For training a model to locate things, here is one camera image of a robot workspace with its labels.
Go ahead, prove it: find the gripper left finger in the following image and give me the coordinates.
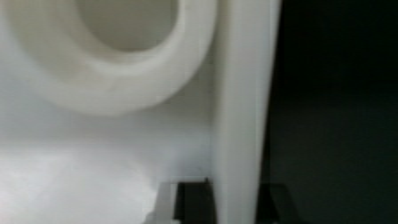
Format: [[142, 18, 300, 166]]
[[155, 179, 217, 224]]

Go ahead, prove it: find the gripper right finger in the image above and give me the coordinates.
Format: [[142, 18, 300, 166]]
[[256, 183, 300, 224]]

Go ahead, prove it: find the white square tabletop part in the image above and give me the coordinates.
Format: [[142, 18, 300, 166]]
[[0, 0, 282, 224]]

